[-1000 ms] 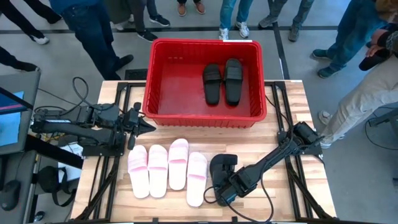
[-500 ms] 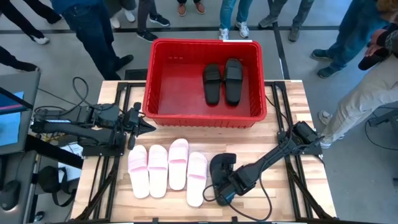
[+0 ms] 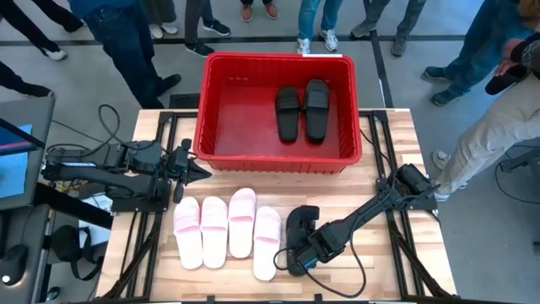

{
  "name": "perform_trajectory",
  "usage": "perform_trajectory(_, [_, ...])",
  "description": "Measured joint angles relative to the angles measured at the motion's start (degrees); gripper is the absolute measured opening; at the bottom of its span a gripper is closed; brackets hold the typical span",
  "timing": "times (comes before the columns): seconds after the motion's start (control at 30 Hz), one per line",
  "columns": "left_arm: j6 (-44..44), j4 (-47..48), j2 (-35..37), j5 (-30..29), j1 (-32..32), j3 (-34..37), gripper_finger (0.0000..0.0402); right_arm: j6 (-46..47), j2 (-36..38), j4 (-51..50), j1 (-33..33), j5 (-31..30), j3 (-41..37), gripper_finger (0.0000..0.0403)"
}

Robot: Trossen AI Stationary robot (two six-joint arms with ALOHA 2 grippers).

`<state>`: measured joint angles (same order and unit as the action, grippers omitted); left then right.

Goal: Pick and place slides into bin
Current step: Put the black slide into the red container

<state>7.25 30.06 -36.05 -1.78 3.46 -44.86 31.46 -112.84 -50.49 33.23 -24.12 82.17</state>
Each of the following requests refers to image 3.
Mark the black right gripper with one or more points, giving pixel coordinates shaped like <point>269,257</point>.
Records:
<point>320,249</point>

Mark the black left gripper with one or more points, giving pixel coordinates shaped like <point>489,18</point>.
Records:
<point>179,169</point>

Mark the black foam slide sandal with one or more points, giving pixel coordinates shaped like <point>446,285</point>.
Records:
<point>316,118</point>
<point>295,228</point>
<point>287,118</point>

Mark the pink foam slide sandal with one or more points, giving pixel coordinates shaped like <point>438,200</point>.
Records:
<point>187,240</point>
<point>266,253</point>
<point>214,240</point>
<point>241,232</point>

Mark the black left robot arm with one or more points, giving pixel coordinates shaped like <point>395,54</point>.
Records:
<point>84,173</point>

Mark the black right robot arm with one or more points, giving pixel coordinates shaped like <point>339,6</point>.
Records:
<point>367,209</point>

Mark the red plastic bin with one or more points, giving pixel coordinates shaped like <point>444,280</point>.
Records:
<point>244,126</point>

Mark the white paper sheet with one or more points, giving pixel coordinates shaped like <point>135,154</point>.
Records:
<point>101,236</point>

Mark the black beam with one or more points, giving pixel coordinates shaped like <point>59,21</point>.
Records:
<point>71,204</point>

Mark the person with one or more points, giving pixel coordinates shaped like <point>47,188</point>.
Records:
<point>312,21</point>
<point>493,139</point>
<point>122,42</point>
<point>162,17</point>
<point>17,82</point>
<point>257,8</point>
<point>29,25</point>
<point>401,25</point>
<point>476,50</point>
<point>198,25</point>

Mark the grey monitor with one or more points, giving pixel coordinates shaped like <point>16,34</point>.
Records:
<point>38,126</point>

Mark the grey desk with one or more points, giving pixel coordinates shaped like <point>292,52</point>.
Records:
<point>25,228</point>

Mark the black computer mouse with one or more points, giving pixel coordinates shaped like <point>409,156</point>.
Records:
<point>12,264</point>

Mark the black handheld object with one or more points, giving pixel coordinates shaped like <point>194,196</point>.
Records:
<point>504,82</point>

